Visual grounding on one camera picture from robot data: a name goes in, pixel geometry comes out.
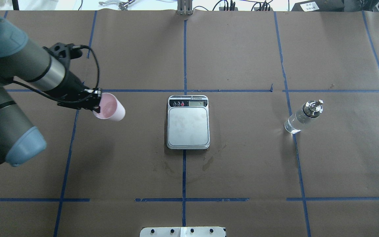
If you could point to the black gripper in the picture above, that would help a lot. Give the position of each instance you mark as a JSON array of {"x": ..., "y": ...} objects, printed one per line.
[{"x": 72, "y": 86}]

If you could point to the pink plastic cup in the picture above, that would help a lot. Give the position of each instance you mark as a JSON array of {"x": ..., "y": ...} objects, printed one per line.
[{"x": 110, "y": 108}]

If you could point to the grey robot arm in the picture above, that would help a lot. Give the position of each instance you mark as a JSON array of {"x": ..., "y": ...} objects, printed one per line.
[{"x": 45, "y": 71}]

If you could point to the silver digital kitchen scale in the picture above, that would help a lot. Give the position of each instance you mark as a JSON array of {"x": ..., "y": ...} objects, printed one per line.
[{"x": 188, "y": 122}]

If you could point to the aluminium frame post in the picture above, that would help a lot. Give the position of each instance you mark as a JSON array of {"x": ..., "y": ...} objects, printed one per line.
[{"x": 184, "y": 7}]

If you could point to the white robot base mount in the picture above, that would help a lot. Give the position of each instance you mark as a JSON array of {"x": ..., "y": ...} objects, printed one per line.
[{"x": 192, "y": 231}]

